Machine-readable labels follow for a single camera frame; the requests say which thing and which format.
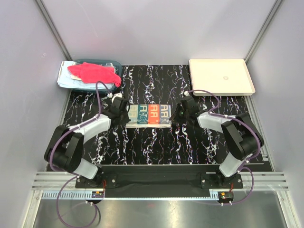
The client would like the cream plastic tray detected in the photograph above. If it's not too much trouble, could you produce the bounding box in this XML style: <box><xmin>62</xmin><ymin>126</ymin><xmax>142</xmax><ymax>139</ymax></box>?
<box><xmin>189</xmin><ymin>59</ymin><xmax>256</xmax><ymax>96</ymax></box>

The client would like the left aluminium frame post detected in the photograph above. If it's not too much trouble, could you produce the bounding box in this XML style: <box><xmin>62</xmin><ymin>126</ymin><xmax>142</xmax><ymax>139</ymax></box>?
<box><xmin>34</xmin><ymin>0</ymin><xmax>72</xmax><ymax>61</ymax></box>

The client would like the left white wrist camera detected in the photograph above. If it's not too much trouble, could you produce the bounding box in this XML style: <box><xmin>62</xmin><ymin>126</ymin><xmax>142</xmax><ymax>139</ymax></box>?
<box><xmin>107</xmin><ymin>93</ymin><xmax>124</xmax><ymax>103</ymax></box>

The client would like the black marble pattern mat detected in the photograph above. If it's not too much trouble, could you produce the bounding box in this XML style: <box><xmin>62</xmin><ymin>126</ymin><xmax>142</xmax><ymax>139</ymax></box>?
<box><xmin>51</xmin><ymin>64</ymin><xmax>266</xmax><ymax>166</ymax></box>

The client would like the red towel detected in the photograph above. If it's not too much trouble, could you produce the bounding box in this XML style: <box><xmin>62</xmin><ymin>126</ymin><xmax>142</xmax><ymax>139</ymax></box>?
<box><xmin>67</xmin><ymin>62</ymin><xmax>121</xmax><ymax>87</ymax></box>

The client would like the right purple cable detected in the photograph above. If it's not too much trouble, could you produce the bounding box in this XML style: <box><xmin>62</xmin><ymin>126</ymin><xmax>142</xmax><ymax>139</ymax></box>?
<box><xmin>185</xmin><ymin>89</ymin><xmax>262</xmax><ymax>206</ymax></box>

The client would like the right aluminium frame post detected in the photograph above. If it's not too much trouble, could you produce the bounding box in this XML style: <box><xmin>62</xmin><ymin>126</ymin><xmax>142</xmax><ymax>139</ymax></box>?
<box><xmin>244</xmin><ymin>0</ymin><xmax>284</xmax><ymax>64</ymax></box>

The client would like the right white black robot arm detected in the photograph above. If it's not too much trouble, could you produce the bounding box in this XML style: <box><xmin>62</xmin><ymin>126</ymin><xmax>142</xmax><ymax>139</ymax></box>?
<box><xmin>170</xmin><ymin>96</ymin><xmax>264</xmax><ymax>188</ymax></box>

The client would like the colourful bear print towel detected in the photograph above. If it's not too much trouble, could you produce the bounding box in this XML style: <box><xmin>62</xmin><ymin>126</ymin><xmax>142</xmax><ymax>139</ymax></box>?
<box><xmin>126</xmin><ymin>104</ymin><xmax>171</xmax><ymax>128</ymax></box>

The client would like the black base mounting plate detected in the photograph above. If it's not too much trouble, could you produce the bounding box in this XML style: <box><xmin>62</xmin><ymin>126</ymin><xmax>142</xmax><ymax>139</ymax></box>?
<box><xmin>76</xmin><ymin>164</ymin><xmax>243</xmax><ymax>190</ymax></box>

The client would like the light blue towel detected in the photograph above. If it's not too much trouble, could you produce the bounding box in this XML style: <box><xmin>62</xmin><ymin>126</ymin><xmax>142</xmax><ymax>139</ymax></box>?
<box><xmin>57</xmin><ymin>59</ymin><xmax>122</xmax><ymax>92</ymax></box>

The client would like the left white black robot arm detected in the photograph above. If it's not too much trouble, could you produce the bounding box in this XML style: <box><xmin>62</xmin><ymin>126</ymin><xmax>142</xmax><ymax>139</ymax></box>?
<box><xmin>44</xmin><ymin>97</ymin><xmax>130</xmax><ymax>188</ymax></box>

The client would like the aluminium frame post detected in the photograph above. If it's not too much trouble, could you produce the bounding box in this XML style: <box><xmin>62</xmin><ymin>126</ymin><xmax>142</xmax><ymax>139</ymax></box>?
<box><xmin>34</xmin><ymin>0</ymin><xmax>72</xmax><ymax>61</ymax></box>
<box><xmin>244</xmin><ymin>0</ymin><xmax>284</xmax><ymax>64</ymax></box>

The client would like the aluminium rail with slots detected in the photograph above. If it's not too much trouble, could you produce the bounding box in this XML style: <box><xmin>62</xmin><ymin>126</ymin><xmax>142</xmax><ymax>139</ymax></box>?
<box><xmin>32</xmin><ymin>172</ymin><xmax>288</xmax><ymax>200</ymax></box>

